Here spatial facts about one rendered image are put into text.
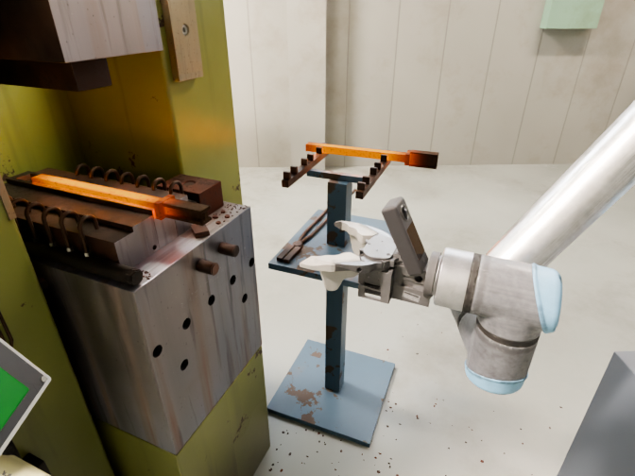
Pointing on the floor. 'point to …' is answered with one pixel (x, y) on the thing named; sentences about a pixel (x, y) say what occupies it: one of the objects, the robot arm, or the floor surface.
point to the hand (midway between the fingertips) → (317, 238)
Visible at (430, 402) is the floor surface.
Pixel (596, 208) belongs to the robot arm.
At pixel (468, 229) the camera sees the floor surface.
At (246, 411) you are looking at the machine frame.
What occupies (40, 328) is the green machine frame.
